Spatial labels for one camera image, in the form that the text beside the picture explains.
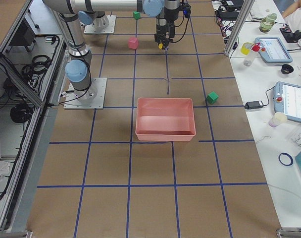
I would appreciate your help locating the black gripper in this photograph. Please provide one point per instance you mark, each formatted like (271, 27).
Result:
(161, 29)

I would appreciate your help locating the green cube near arm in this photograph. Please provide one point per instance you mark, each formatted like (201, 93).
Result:
(136, 15)

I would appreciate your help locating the pink cube centre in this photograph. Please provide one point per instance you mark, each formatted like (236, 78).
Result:
(133, 43)

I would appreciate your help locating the green cube front edge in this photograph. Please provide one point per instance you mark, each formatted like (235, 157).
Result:
(212, 97)

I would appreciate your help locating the pink plastic bin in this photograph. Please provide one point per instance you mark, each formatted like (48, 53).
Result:
(165, 119)

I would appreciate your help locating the yellow tape roll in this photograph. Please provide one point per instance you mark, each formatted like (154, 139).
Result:
(246, 47)

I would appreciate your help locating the clear squeeze bottle red cap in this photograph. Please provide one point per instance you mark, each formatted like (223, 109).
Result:
(254, 50)

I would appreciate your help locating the green glass jar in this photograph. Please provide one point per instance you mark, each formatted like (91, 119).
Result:
(267, 23)

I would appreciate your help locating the teach pendant upper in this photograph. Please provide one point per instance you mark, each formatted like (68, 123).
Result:
(273, 50)

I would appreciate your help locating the teach pendant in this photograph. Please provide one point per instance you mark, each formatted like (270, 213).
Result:
(287, 100)
(273, 50)

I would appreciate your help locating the black power adapter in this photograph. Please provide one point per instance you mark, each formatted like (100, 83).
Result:
(253, 105)

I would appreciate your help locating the black bowl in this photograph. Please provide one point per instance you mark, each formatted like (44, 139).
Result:
(286, 69)

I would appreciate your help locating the teach pendant lower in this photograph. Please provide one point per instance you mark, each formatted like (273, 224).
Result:
(287, 100)

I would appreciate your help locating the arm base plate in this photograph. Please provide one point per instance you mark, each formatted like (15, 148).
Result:
(90, 30)
(93, 99)

